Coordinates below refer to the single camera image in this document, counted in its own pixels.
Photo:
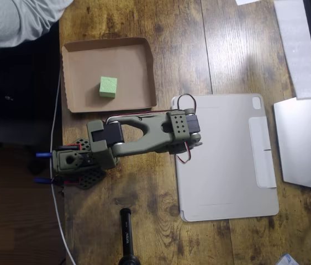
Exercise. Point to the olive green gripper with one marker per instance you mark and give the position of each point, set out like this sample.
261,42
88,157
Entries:
178,149

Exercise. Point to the green foam cube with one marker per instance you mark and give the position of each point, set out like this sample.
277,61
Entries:
108,87

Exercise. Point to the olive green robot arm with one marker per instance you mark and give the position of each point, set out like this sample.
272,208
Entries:
149,132

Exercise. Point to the brown cardboard tray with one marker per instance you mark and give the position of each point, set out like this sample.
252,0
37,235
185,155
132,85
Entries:
133,71

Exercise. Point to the tablet in beige folio case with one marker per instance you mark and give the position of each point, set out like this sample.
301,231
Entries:
227,165

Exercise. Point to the silver monitor stand base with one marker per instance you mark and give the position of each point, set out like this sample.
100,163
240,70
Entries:
301,143

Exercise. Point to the black chair caster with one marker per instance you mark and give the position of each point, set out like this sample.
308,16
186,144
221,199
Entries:
37,167

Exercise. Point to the white blue packet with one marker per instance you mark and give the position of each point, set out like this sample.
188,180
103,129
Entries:
287,260

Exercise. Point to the white paper piece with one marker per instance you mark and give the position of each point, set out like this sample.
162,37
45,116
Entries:
245,2

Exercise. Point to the person in grey shirt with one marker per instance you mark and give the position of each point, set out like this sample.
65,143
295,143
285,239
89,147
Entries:
6,22

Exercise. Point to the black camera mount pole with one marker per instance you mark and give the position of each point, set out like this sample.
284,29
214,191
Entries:
127,237

